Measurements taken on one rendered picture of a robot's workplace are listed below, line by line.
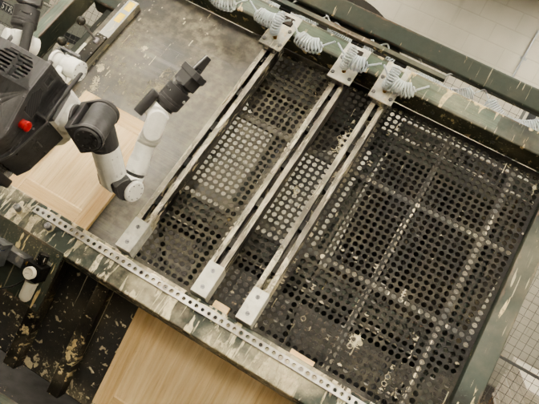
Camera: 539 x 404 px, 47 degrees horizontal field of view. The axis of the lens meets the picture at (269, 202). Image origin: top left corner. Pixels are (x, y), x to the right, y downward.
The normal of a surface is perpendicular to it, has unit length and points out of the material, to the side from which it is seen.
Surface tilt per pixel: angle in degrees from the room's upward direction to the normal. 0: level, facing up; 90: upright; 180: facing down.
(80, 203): 60
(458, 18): 90
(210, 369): 90
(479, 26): 90
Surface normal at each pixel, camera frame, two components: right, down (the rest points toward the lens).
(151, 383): -0.25, 0.04
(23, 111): 0.86, 0.47
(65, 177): 0.02, -0.41
